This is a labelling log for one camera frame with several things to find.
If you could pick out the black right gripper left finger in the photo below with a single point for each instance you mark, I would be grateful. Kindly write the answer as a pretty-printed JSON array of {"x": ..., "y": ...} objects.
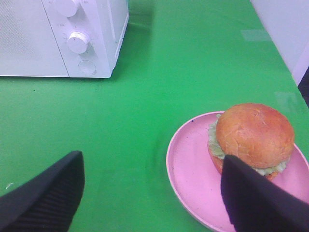
[{"x": 49, "y": 201}]

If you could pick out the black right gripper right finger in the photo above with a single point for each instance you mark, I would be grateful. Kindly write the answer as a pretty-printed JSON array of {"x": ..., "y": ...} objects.
[{"x": 254, "y": 204}]

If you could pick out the pink round plate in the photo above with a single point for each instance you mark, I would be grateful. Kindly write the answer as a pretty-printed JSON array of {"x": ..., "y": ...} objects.
[{"x": 196, "y": 181}]

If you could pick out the burger with lettuce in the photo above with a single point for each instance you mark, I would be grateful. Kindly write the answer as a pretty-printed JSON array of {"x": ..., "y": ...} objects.
[{"x": 257, "y": 134}]

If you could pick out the round microwave door button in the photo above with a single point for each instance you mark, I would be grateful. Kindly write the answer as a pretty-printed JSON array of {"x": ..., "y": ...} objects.
[{"x": 87, "y": 67}]

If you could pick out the white microwave door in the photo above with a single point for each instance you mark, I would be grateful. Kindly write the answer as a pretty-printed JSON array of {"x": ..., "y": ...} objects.
[{"x": 27, "y": 43}]

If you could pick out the lower white microwave knob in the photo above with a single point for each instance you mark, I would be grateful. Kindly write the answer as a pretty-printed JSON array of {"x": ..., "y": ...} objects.
[{"x": 78, "y": 42}]

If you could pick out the white microwave knob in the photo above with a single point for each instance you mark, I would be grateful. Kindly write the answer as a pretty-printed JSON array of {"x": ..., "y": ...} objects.
[
  {"x": 78, "y": 42},
  {"x": 67, "y": 8}
]

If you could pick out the white microwave oven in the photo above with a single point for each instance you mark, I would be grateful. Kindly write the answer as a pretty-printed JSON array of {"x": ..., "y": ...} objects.
[{"x": 61, "y": 38}]

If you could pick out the white panel at table edge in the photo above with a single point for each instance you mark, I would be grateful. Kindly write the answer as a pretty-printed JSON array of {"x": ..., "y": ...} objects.
[{"x": 287, "y": 23}]

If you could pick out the upper white microwave knob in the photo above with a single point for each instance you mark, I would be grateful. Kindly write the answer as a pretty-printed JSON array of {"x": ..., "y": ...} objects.
[{"x": 67, "y": 8}]

